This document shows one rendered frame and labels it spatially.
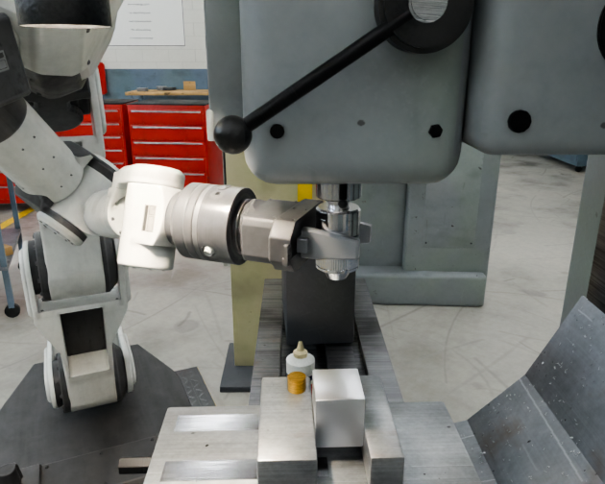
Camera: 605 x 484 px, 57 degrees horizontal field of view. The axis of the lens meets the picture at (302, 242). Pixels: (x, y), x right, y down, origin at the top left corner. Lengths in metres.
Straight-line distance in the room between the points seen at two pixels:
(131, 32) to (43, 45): 9.12
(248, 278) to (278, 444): 1.91
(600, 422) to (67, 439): 1.13
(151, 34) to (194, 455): 9.34
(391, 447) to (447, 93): 0.35
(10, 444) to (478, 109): 1.30
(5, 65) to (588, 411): 0.82
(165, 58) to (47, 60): 8.97
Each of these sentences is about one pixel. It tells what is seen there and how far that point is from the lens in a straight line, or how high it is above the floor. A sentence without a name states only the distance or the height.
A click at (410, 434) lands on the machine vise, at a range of 0.69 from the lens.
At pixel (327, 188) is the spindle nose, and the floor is 1.29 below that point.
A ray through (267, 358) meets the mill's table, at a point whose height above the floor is 0.93.
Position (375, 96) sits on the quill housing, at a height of 1.39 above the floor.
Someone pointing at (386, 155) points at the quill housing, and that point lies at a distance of 0.47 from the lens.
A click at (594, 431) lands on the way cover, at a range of 0.78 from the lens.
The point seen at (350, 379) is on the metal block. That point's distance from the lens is 0.63.
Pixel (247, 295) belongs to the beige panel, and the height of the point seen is 0.39.
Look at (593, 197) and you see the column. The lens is 0.87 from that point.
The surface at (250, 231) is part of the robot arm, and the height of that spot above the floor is 1.25.
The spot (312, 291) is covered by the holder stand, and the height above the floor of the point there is 1.04.
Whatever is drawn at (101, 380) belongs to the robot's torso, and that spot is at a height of 0.71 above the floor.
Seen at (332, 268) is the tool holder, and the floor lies 1.21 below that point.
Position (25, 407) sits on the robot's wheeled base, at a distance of 1.63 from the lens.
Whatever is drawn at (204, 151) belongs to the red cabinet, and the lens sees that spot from 5.14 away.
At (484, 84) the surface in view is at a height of 1.40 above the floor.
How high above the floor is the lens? 1.42
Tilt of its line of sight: 19 degrees down
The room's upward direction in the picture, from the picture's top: straight up
